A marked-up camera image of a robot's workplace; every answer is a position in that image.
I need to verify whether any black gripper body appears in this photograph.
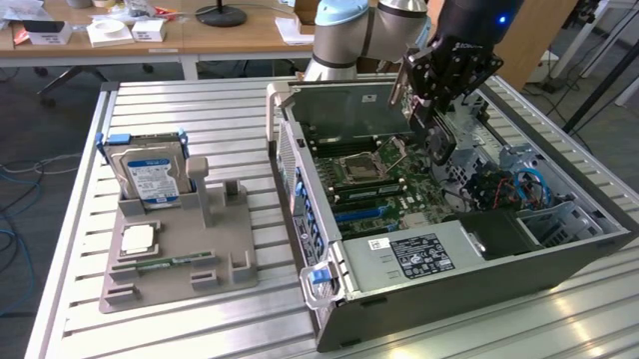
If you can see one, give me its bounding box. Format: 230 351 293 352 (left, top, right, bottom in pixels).
431 0 526 58

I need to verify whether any black graphics card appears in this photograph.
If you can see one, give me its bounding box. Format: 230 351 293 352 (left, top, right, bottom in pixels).
387 61 459 166

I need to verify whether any metal socket cover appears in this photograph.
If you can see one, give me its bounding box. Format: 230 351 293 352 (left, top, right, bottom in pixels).
377 135 415 168

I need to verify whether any metal disk bay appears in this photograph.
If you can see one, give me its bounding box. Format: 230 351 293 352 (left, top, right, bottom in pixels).
431 108 506 188

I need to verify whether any black stand leg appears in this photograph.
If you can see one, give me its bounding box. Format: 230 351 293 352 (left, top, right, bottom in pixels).
562 35 639 135

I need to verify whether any stack of white papers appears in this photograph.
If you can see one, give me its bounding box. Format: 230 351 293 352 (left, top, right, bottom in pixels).
275 16 318 46

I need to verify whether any CPU socket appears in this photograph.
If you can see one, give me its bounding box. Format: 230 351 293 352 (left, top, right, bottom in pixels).
339 153 387 181

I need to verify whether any brown cardboard box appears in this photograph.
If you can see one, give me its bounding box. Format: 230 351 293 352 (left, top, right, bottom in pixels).
293 0 322 27

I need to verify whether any green motherboard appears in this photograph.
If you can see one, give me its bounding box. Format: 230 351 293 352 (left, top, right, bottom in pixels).
299 123 454 241

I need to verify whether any blue expansion slot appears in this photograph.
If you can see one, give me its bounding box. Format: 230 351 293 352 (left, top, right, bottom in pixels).
335 207 394 224

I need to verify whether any black lamp base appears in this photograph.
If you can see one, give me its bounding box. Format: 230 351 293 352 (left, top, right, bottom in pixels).
194 0 249 28

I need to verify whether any grey power supply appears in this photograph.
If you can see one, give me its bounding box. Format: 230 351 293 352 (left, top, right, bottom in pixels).
341 220 489 293

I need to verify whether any plain white box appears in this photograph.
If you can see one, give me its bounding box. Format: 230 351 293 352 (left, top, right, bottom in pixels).
131 19 169 43

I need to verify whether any open black PC case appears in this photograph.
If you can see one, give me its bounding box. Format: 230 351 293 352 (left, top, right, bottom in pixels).
267 70 639 355

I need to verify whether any hard disk with blue carrier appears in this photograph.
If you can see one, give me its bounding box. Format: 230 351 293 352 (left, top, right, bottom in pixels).
94 129 195 207

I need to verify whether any white box with round tape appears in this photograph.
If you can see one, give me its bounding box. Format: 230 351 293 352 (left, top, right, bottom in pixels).
86 19 137 48

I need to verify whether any grey parts rack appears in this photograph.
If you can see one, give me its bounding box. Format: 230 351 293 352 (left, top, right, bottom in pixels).
98 156 262 315

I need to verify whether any wooden desk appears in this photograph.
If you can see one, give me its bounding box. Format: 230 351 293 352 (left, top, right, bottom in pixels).
0 0 457 69

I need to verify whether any black chair base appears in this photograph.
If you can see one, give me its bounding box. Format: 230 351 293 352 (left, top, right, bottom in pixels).
34 65 110 108

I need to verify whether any silver CPU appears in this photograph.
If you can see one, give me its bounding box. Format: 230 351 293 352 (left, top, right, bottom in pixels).
122 225 158 256

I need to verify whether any white box with black lid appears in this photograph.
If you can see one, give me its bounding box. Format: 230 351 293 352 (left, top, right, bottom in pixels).
26 19 74 46

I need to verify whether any bundle of black wires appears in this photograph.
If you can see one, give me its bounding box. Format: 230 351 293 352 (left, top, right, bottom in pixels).
467 170 521 211

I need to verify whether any blue wire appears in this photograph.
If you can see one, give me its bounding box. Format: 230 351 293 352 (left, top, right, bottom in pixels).
515 167 554 207

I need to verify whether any blue floor cable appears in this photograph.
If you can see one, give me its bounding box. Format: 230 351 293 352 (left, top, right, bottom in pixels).
0 164 38 319

